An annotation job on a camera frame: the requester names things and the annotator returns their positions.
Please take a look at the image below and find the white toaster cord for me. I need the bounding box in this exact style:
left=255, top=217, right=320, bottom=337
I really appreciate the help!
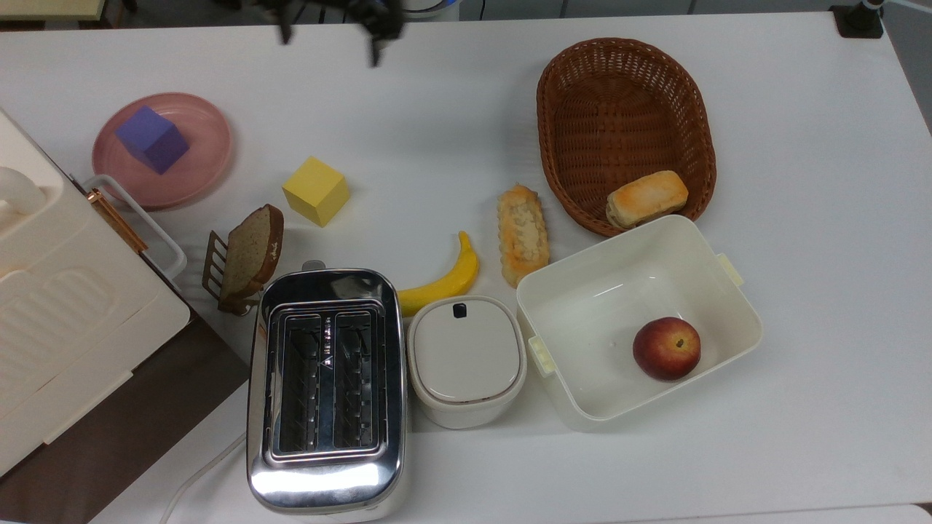
left=159, top=433, right=248, bottom=524

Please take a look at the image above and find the cream toy kitchen oven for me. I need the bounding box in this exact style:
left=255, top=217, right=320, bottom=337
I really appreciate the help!
left=0, top=109, right=252, bottom=524

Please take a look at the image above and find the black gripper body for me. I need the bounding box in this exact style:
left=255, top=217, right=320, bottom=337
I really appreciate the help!
left=244, top=0, right=405, bottom=33

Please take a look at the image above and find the beige side table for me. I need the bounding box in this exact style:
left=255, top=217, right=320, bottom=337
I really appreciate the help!
left=0, top=0, right=106, bottom=23

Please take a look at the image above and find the white lidded container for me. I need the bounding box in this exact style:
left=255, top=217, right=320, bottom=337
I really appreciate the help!
left=406, top=295, right=527, bottom=430

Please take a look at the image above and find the short golden bread roll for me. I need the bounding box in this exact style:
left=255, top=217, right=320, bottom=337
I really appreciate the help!
left=606, top=170, right=690, bottom=229

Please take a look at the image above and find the cream open plastic box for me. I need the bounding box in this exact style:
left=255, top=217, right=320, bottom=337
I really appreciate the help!
left=516, top=214, right=764, bottom=432

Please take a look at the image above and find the silver two-slot toaster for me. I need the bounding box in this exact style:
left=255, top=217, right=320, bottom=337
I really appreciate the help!
left=246, top=261, right=408, bottom=523

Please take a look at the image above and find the brown bread slice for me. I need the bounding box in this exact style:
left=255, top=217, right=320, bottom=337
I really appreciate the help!
left=218, top=204, right=285, bottom=305

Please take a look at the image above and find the black table clamp mount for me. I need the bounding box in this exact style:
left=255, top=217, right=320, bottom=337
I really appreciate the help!
left=830, top=0, right=885, bottom=39

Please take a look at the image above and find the red peach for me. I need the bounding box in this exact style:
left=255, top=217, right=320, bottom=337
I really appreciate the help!
left=632, top=316, right=702, bottom=382

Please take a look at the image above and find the pink plate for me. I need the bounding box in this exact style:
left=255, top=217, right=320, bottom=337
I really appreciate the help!
left=92, top=92, right=234, bottom=210

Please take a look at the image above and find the yellow banana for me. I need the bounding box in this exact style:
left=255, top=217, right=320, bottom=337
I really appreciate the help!
left=397, top=231, right=480, bottom=318

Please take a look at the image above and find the purple cube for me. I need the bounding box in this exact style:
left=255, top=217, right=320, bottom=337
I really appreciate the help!
left=115, top=106, right=190, bottom=175

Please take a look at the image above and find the long crusty bread pastry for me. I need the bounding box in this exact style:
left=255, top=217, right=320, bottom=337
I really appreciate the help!
left=497, top=183, right=551, bottom=289

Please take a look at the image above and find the white blue round base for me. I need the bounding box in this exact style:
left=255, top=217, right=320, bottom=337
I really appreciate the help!
left=400, top=0, right=461, bottom=23

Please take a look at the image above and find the yellow cube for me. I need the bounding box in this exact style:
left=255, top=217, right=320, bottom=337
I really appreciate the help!
left=282, top=156, right=350, bottom=228

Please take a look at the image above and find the brown wicker basket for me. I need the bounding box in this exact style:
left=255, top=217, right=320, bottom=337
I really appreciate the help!
left=537, top=38, right=717, bottom=238

